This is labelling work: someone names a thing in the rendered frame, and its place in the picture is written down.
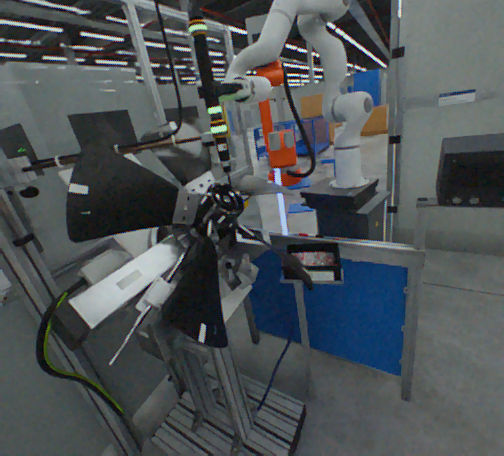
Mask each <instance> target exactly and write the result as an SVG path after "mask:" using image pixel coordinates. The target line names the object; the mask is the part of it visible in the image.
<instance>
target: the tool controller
mask: <svg viewBox="0 0 504 456"><path fill-rule="evenodd" d="M436 196H437V203H438V204H439V205H469V206H504V133H496V134H484V135H472V136H460V137H448V138H443V139H442V144H441V151H440V158H439V165H438V172H437V179H436Z"/></svg>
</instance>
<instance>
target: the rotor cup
mask: <svg viewBox="0 0 504 456"><path fill-rule="evenodd" d="M205 196H206V199H205V201H204V202H203V203H202V204H201V202H202V200H203V199H204V198H205ZM224 196H228V197H229V198H230V201H229V202H226V201H225V200H224V199H223V197H224ZM244 208H245V203H244V199H243V197H242V196H241V194H240V193H239V192H238V191H237V190H236V189H235V188H234V187H233V186H231V185H229V184H227V183H224V182H214V183H212V184H211V185H209V186H208V188H207V189H206V191H205V192H204V193H203V195H202V196H201V198H200V199H199V202H198V207H197V211H196V215H195V220H194V222H193V224H186V225H187V227H188V229H189V230H190V231H191V233H192V234H193V235H194V236H196V237H197V238H199V239H200V240H202V241H205V239H206V234H207V227H208V220H209V218H210V220H212V221H213V224H214V226H215V229H216V232H217V234H218V238H219V240H218V242H219V241H221V240H223V239H224V238H225V237H226V236H227V235H228V233H229V231H230V226H231V225H232V224H233V223H234V222H235V220H236V219H237V218H238V217H239V216H240V215H241V214H242V213H243V211H244ZM222 216H225V218H224V219H223V220H222V221H221V222H220V223H219V222H218V221H219V220H220V219H221V218H222Z"/></svg>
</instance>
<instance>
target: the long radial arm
mask: <svg viewBox="0 0 504 456"><path fill-rule="evenodd" d="M185 250H186V249H185V248H183V246H182V245H181V244H180V243H179V242H178V241H177V239H176V238H175V237H174V235H173V234H172V235H171V236H169V237H167V238H166V239H164V240H163V241H161V242H160V243H158V244H157V245H155V246H153V247H152V248H150V249H149V250H147V251H146V252H144V253H143V254H141V255H139V256H138V257H136V258H135V259H133V260H132V261H130V262H129V263H127V264H125V265H124V266H122V267H121V268H119V269H118V270H116V271H114V272H113V273H111V274H110V275H108V276H107V277H105V278H104V279H102V280H100V281H99V282H97V283H96V284H94V285H93V286H91V287H90V288H88V289H86V290H85V291H83V292H82V293H80V294H79V295H77V296H76V297H74V298H72V299H71V300H69V302H70V303H71V304H72V306H73V307H74V308H75V309H76V310H77V312H78V313H79V314H80V315H81V316H82V317H83V319H84V320H85V321H86V322H87V323H88V324H89V326H90V327H91V328H92V329H91V331H90V332H89V334H88V336H87V338H86V339H85V340H87V339H88V338H89V337H91V336H92V335H93V334H94V333H96V332H97V331H98V330H99V329H101V328H102V327H103V326H104V325H106V324H107V323H108V322H109V321H111V320H112V319H113V318H114V317H116V316H117V315H118V314H119V313H121V312H122V311H123V310H124V309H126V308H127V307H128V306H129V305H131V304H132V303H133V302H134V301H136V300H137V299H138V298H139V297H141V296H142V295H143V294H144V293H145V291H146V290H147V289H148V288H149V286H150V285H151V284H152V283H153V281H154V280H155V279H156V277H157V276H159V277H161V278H162V279H163V278H164V277H165V275H166V274H167V272H168V271H169V269H171V268H172V267H173V265H174V264H175V263H176V261H177V260H178V258H179V257H180V255H181V254H182V253H183V252H184V251H185Z"/></svg>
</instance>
